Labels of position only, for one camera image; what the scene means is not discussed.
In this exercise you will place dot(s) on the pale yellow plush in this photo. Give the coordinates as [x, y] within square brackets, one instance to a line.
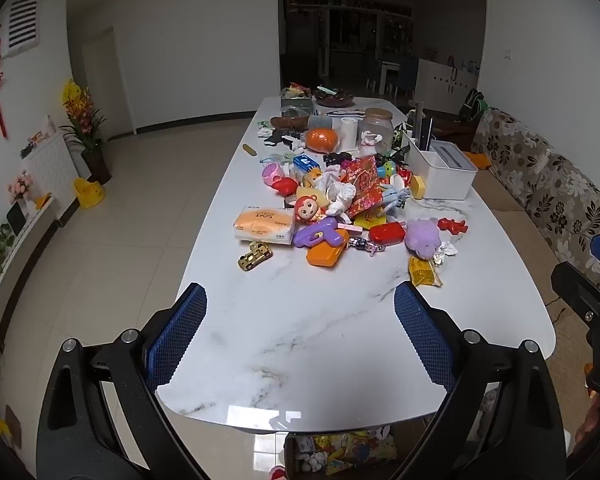
[322, 194]

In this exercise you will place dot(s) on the yellow potty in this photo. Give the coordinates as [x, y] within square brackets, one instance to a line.
[90, 192]

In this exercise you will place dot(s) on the yellow flower plant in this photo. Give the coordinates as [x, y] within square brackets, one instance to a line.
[82, 120]

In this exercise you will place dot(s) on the blue box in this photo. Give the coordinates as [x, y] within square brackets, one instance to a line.
[305, 162]

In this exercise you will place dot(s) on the pink toy cup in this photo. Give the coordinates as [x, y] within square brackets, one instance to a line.
[272, 174]

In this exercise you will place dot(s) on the tape roll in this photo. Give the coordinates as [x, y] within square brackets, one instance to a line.
[291, 202]

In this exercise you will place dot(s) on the white plastic bag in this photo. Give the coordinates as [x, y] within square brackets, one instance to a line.
[337, 191]

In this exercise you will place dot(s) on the purple toy gun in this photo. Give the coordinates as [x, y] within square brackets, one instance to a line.
[319, 232]

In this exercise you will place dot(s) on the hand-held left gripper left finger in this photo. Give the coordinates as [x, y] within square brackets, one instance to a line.
[177, 332]

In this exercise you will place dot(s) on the gold toy car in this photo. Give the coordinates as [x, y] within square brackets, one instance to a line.
[254, 256]

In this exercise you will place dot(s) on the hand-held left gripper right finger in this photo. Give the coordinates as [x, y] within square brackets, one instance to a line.
[425, 332]

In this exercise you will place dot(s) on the red heart toy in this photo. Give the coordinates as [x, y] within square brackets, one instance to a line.
[285, 187]

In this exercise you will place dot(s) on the red toy figure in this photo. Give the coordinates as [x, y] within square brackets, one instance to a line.
[452, 225]

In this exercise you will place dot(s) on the white cabinet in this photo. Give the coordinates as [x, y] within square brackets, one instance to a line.
[442, 82]

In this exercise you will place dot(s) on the cardboard box of toys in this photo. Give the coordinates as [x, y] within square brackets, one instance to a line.
[340, 452]

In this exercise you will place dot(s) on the white radiator cover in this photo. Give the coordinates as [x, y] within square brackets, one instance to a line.
[50, 165]

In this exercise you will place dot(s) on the white roll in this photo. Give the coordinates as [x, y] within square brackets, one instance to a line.
[350, 130]

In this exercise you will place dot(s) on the white door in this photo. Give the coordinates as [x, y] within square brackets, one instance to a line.
[100, 85]

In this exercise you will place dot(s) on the white air conditioner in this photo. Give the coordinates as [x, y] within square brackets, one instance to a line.
[22, 25]

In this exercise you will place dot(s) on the red monkey doll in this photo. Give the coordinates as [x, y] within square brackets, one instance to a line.
[307, 208]

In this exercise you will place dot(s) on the small brown stick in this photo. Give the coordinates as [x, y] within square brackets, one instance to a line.
[250, 150]

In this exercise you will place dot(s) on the light blue toy figure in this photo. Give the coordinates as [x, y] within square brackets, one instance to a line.
[395, 195]

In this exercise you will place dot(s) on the orange plastic box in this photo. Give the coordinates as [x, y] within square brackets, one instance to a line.
[325, 255]

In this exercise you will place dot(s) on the orange white tissue pack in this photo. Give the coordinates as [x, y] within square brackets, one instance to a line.
[265, 225]

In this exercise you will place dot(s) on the pink flowers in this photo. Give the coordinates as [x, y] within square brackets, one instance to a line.
[20, 185]

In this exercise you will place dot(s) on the green box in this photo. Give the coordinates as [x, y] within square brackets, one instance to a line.
[296, 100]

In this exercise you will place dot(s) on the purple plush toy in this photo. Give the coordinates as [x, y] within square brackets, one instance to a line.
[422, 237]

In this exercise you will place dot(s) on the orange yellow toy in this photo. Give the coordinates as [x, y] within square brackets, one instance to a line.
[312, 176]

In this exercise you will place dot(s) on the dark bowl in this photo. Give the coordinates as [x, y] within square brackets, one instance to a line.
[334, 96]

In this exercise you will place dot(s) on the white storage box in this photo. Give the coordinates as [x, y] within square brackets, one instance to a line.
[442, 170]

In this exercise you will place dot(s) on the person's right hand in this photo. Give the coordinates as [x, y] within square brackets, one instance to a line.
[587, 420]

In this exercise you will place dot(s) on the colourful rattle toy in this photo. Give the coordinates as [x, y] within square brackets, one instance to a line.
[387, 165]

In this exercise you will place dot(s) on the yellow biscuit packet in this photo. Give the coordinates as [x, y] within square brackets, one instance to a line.
[370, 219]

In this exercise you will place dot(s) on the green black toy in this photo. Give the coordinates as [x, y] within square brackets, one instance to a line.
[400, 135]

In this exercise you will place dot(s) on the gold snack packet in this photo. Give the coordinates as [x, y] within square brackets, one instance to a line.
[424, 272]

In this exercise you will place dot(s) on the brown roll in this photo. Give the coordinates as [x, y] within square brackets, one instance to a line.
[290, 122]

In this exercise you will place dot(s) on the silver foil wrapper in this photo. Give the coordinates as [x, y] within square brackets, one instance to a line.
[445, 251]

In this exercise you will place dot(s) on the red printed paper bag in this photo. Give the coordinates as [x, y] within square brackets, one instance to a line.
[362, 185]

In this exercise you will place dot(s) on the orange ball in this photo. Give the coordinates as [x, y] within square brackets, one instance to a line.
[320, 140]

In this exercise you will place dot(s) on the green backpack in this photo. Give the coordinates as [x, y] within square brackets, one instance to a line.
[472, 105]

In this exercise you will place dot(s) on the orange plastic item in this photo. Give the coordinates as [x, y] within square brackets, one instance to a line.
[480, 160]

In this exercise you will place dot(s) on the floral sofa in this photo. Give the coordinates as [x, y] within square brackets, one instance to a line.
[545, 185]

